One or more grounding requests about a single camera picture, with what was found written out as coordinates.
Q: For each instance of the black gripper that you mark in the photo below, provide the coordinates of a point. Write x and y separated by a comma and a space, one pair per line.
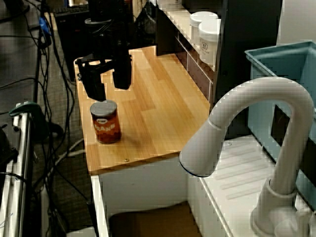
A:
108, 42

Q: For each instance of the orange beans can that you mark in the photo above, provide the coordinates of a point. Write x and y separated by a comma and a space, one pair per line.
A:
106, 128

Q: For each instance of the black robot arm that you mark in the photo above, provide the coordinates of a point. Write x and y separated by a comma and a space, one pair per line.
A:
103, 10

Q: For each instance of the black cabinet end panel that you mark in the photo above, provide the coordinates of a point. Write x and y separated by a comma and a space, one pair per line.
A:
165, 29

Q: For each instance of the black keyboard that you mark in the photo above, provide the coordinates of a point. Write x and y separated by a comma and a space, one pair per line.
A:
71, 11

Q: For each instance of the green clamp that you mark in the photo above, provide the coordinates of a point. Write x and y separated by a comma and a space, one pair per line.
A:
29, 107

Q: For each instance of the dark tile backsplash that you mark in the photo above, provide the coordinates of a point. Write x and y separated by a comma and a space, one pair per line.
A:
197, 74

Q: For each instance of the cream shelf board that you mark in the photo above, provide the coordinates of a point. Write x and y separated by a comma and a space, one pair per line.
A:
177, 19

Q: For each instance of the white jar with printed label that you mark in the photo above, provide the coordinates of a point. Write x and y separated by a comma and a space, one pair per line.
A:
208, 37

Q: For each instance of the plain white jar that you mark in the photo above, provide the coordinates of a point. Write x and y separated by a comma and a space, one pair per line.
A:
202, 18

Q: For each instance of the dark grey upright panel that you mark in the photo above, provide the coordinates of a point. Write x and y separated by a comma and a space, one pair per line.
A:
247, 49

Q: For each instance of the brown cardboard sheet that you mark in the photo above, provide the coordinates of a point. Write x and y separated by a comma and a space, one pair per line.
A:
153, 222

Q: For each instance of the teal plastic bin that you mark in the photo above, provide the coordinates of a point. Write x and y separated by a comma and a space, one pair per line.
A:
261, 111

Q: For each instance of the white toy sink unit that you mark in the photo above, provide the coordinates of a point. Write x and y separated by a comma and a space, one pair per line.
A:
247, 160

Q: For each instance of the white toy faucet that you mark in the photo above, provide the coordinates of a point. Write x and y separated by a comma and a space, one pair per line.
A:
284, 89

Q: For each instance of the aluminium frame rail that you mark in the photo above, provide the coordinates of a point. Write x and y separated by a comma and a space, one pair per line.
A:
21, 160

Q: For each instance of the black mount block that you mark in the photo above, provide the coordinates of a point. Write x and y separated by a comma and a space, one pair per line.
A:
7, 150

